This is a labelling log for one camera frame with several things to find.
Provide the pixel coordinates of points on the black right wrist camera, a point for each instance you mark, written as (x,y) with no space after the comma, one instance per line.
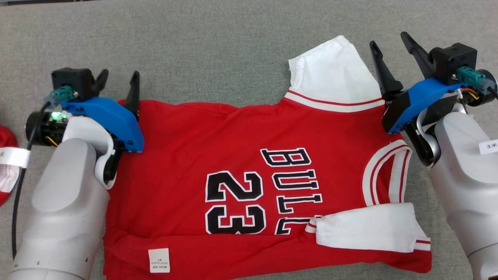
(453,60)

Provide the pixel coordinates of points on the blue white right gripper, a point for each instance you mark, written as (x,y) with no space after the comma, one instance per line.
(416,103)

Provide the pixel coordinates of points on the teal left camera connector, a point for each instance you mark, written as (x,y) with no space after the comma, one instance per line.
(62,94)

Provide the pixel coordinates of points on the red shorts with white stripe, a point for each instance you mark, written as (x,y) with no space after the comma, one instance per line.
(6,182)

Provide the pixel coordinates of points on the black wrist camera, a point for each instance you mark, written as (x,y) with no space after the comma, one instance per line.
(72,79)
(453,60)

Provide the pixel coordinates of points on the red basketball jersey number 23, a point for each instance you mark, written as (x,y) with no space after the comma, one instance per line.
(186,155)

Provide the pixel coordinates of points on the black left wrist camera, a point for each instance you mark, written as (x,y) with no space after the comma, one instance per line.
(72,79)

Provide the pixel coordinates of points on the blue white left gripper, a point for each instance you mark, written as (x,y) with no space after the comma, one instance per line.
(113,118)

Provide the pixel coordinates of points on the teal camera connector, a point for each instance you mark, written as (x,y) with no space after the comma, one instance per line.
(62,94)
(470,77)

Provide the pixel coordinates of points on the teal right camera connector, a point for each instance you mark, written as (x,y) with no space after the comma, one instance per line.
(470,77)

